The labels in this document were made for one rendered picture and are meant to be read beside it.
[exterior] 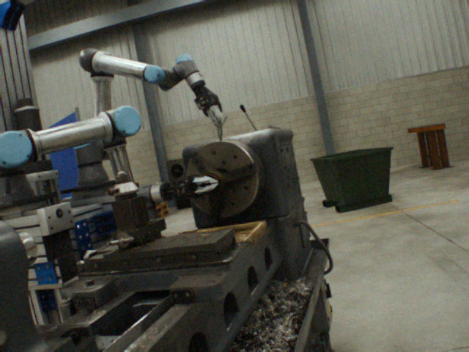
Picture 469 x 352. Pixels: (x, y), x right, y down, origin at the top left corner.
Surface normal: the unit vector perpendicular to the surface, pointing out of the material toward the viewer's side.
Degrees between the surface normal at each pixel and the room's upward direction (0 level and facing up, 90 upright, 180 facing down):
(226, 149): 90
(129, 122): 89
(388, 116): 90
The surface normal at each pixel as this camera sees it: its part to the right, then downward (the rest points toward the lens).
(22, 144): 0.51, -0.04
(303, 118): -0.14, 0.07
